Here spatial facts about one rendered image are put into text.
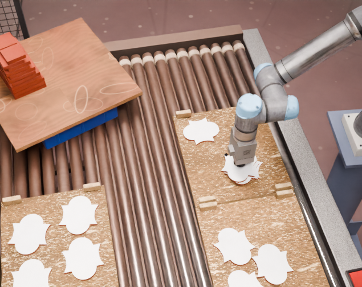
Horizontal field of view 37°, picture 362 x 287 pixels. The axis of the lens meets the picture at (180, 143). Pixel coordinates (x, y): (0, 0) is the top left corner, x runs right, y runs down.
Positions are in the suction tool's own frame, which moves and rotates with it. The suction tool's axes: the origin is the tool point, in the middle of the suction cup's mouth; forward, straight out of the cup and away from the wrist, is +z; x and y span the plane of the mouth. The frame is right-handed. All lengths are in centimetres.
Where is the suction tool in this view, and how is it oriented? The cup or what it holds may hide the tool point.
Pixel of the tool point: (239, 162)
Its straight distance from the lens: 187.6
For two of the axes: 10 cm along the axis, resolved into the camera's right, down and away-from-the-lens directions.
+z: -0.1, 6.1, 8.0
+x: 9.7, -1.8, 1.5
